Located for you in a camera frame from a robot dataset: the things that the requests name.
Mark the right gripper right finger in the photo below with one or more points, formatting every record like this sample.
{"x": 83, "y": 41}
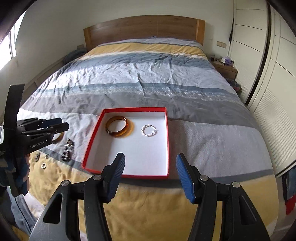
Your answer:
{"x": 200, "y": 190}

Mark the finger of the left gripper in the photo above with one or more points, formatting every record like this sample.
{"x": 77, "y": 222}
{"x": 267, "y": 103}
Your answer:
{"x": 51, "y": 122}
{"x": 57, "y": 128}

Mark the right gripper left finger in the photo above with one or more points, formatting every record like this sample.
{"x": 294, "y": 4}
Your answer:
{"x": 98, "y": 190}

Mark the silver charm ring cluster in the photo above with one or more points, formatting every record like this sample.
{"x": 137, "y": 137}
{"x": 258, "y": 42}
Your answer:
{"x": 38, "y": 155}

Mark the amber orange bangle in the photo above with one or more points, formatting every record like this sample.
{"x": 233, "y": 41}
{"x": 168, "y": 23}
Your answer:
{"x": 117, "y": 126}

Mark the red white jewelry box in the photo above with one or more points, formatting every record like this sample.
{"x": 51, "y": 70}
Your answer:
{"x": 145, "y": 145}

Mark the left hand blue glove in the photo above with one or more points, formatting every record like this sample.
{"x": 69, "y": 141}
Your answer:
{"x": 21, "y": 176}

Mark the dark brown bangle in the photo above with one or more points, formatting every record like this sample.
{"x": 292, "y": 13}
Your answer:
{"x": 57, "y": 138}

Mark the window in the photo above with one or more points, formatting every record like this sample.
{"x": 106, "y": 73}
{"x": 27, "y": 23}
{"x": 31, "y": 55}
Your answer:
{"x": 8, "y": 45}

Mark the striped bed duvet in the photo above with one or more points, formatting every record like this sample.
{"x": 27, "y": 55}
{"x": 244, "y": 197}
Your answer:
{"x": 150, "y": 99}

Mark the wicker waste basket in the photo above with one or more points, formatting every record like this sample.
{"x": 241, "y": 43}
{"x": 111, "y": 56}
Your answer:
{"x": 236, "y": 86}

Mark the wooden nightstand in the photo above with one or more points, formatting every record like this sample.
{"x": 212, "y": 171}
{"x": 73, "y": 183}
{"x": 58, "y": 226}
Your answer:
{"x": 228, "y": 72}

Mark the items on nightstand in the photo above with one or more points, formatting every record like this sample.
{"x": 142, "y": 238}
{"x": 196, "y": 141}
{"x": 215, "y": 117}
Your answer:
{"x": 222, "y": 60}

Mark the wooden headboard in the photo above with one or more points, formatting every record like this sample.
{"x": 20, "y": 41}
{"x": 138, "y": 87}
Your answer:
{"x": 146, "y": 26}

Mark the white wardrobe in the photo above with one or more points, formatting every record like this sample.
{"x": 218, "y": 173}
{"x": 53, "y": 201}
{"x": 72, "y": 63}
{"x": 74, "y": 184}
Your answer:
{"x": 263, "y": 51}

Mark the wall switch plate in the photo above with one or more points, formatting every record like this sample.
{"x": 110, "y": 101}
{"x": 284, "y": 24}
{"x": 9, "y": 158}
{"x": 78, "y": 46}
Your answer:
{"x": 221, "y": 44}

